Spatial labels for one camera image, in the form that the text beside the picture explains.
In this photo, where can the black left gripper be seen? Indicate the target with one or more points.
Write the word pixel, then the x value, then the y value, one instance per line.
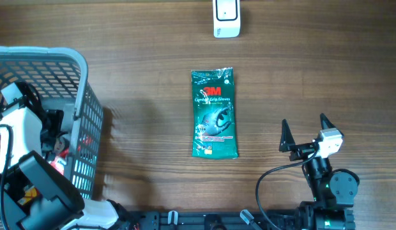
pixel 57 115

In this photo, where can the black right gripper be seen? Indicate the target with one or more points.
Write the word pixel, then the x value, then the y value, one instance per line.
pixel 287 144

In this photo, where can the red white small box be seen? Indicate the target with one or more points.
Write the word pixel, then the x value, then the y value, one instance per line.
pixel 59 164

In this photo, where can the green 3M gloves packet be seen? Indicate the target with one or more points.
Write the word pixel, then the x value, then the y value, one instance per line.
pixel 213 94

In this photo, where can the red stick sachet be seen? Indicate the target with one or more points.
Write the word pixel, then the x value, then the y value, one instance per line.
pixel 63 146

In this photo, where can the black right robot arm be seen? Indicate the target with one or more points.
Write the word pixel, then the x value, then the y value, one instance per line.
pixel 333 190

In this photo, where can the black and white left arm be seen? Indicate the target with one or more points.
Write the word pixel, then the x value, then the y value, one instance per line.
pixel 33 194

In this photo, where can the white barcode scanner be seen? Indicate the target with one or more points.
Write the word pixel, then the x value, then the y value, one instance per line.
pixel 226 18

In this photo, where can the grey plastic mesh basket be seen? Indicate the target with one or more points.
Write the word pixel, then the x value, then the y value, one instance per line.
pixel 61 77

